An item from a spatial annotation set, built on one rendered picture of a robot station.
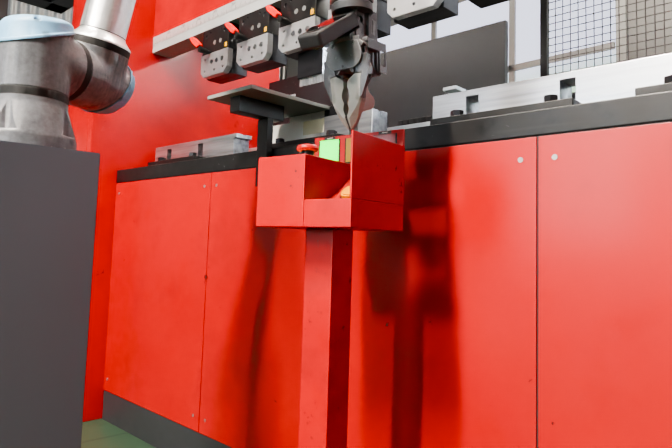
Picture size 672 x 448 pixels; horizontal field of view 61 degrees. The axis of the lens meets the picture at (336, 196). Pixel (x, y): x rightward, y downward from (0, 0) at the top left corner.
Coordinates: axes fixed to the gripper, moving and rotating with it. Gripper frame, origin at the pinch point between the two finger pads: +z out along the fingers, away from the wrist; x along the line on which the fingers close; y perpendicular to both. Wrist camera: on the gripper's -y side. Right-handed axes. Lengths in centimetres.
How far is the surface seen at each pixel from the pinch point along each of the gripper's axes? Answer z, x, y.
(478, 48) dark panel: -35, 15, 95
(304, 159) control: 6.4, 4.5, -6.3
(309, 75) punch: -23, 45, 46
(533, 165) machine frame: 8.1, -24.0, 20.5
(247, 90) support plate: -13.8, 41.5, 17.9
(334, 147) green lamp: 2.9, 9.8, 9.3
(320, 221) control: 16.5, 0.8, -7.2
